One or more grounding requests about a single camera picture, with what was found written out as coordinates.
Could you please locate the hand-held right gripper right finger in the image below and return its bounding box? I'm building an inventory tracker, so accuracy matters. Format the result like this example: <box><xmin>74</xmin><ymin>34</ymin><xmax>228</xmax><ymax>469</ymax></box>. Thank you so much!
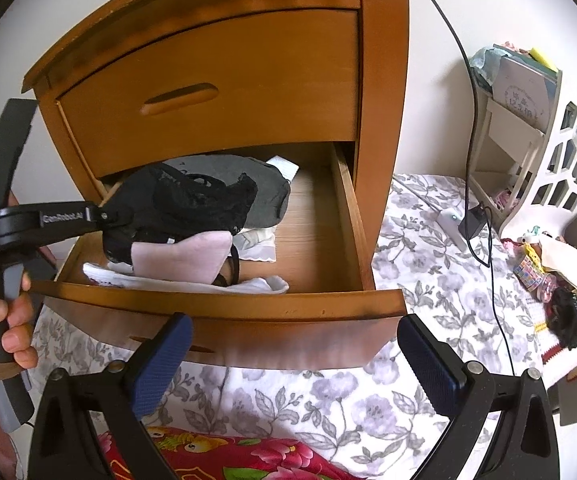
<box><xmin>396</xmin><ymin>313</ymin><xmax>562</xmax><ymax>480</ymax></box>

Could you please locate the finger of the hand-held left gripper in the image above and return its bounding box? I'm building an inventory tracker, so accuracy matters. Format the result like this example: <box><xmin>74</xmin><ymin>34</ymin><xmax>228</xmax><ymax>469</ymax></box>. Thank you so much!
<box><xmin>92</xmin><ymin>201</ymin><xmax>136</xmax><ymax>234</ymax></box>

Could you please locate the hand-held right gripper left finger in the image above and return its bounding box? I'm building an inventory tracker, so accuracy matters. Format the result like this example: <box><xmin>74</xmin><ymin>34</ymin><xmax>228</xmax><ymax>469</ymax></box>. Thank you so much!
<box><xmin>27</xmin><ymin>311</ymin><xmax>194</xmax><ymax>480</ymax></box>

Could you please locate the black lace underwear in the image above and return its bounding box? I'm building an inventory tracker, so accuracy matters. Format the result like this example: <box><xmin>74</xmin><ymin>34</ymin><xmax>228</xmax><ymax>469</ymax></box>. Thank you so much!
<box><xmin>101</xmin><ymin>161</ymin><xmax>259</xmax><ymax>288</ymax></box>

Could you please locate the pink padded garment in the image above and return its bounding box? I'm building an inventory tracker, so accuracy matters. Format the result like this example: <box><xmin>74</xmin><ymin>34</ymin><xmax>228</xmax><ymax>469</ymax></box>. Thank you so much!
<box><xmin>131</xmin><ymin>231</ymin><xmax>234</xmax><ymax>287</ymax></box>

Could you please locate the white sock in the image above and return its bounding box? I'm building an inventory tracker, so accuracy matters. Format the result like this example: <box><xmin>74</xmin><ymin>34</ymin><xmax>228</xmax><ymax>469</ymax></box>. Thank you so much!
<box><xmin>82</xmin><ymin>261</ymin><xmax>290</xmax><ymax>297</ymax></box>

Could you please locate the grey garment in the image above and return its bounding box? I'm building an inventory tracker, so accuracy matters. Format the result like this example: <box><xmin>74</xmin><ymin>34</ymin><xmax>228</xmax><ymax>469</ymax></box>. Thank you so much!
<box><xmin>162</xmin><ymin>154</ymin><xmax>292</xmax><ymax>229</ymax></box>

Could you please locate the person's left hand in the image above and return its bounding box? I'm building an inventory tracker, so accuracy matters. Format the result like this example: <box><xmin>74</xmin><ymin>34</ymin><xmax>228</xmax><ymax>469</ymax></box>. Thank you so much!
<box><xmin>0</xmin><ymin>270</ymin><xmax>40</xmax><ymax>397</ymax></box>

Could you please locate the floral bedsheet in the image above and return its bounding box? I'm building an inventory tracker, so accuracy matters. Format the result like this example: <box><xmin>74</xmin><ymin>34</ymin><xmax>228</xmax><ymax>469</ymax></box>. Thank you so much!
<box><xmin>32</xmin><ymin>172</ymin><xmax>545</xmax><ymax>480</ymax></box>

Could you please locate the white red-trimmed knit mat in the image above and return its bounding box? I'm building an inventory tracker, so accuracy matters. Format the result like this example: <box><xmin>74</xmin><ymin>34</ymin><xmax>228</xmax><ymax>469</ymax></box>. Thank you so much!
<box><xmin>537</xmin><ymin>298</ymin><xmax>577</xmax><ymax>377</ymax></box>

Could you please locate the red floral blanket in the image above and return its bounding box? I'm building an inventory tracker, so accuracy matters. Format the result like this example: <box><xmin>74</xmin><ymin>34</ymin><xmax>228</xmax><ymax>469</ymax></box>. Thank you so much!
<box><xmin>97</xmin><ymin>425</ymin><xmax>365</xmax><ymax>480</ymax></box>

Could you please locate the white power strip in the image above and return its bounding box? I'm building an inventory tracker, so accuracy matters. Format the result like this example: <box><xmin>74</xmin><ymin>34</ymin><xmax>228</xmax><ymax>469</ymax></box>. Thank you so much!
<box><xmin>435</xmin><ymin>207</ymin><xmax>470</xmax><ymax>254</ymax></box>

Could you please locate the black lace cloth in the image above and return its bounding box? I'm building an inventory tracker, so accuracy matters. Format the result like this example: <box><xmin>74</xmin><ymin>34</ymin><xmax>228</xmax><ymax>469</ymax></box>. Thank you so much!
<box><xmin>547</xmin><ymin>287</ymin><xmax>577</xmax><ymax>352</ymax></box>

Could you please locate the black power adapter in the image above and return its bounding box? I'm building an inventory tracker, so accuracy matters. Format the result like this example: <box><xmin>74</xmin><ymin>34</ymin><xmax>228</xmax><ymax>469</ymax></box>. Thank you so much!
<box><xmin>459</xmin><ymin>204</ymin><xmax>492</xmax><ymax>241</ymax></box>

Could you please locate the white lattice organizer rack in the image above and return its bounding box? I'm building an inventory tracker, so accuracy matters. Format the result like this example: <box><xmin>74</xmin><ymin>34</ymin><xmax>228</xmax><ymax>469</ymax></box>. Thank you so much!
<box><xmin>467</xmin><ymin>45</ymin><xmax>577</xmax><ymax>242</ymax></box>

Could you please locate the wooden nightstand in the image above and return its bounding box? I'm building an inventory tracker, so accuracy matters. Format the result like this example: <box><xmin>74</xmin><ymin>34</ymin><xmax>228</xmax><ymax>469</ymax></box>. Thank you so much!
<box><xmin>22</xmin><ymin>0</ymin><xmax>419</xmax><ymax>368</ymax></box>

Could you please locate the pale booklet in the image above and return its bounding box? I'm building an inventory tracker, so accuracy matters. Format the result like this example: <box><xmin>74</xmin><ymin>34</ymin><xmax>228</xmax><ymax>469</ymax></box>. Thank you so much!
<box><xmin>491</xmin><ymin>55</ymin><xmax>560</xmax><ymax>122</ymax></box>

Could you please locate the teal plastic bag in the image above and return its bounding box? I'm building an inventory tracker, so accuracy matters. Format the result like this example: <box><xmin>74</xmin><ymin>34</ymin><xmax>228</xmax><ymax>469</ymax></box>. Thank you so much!
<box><xmin>469</xmin><ymin>47</ymin><xmax>500</xmax><ymax>97</ymax></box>

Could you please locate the wooden drawer with oval handle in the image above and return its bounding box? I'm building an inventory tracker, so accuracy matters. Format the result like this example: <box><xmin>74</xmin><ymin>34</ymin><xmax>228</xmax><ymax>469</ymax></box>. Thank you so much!
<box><xmin>54</xmin><ymin>7</ymin><xmax>361</xmax><ymax>182</ymax></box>

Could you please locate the black power cable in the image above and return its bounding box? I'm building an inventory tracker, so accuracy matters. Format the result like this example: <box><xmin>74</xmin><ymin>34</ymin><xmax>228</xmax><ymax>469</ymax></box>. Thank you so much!
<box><xmin>411</xmin><ymin>0</ymin><xmax>482</xmax><ymax>196</ymax></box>

